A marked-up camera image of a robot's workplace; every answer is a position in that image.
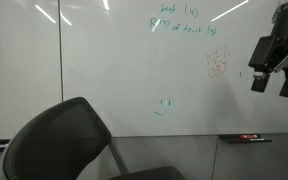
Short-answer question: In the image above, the left white whiteboard panel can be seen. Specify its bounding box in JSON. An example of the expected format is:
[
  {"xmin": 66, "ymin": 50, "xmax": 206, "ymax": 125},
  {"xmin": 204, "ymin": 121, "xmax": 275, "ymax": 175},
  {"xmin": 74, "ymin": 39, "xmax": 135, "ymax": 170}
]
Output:
[{"xmin": 0, "ymin": 0, "xmax": 61, "ymax": 139}]

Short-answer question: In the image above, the green whiteboard marker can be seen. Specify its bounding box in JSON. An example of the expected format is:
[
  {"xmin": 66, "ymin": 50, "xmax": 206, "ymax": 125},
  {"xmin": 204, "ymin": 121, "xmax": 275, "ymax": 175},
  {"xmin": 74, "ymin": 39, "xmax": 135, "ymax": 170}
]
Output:
[{"xmin": 249, "ymin": 138, "xmax": 266, "ymax": 142}]

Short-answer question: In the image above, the large white whiteboard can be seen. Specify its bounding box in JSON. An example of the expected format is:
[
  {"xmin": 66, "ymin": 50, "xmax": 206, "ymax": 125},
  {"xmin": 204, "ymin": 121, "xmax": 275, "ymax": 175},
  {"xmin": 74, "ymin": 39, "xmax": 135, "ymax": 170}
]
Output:
[{"xmin": 60, "ymin": 0, "xmax": 288, "ymax": 137}]

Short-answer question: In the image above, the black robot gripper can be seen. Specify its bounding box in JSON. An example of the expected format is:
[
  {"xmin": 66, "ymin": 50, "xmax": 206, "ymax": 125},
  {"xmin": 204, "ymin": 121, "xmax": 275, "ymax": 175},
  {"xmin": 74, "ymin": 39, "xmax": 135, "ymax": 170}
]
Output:
[{"xmin": 248, "ymin": 2, "xmax": 288, "ymax": 98}]

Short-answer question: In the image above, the black mesh office chair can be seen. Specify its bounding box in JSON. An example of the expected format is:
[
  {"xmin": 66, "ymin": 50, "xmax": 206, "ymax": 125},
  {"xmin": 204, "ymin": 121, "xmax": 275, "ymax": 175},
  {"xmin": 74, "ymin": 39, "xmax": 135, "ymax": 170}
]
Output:
[{"xmin": 0, "ymin": 97, "xmax": 186, "ymax": 180}]

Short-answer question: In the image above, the red whiteboard marker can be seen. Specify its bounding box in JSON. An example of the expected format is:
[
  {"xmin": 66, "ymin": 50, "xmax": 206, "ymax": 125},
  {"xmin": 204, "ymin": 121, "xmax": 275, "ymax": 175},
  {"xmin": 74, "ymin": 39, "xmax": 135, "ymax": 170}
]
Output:
[{"xmin": 239, "ymin": 134, "xmax": 258, "ymax": 139}]

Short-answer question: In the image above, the black marker tray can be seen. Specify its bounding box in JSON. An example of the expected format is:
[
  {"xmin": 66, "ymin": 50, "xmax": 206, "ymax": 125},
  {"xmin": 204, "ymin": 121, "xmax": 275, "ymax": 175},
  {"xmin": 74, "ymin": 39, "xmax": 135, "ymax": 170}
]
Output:
[{"xmin": 219, "ymin": 134, "xmax": 264, "ymax": 144}]

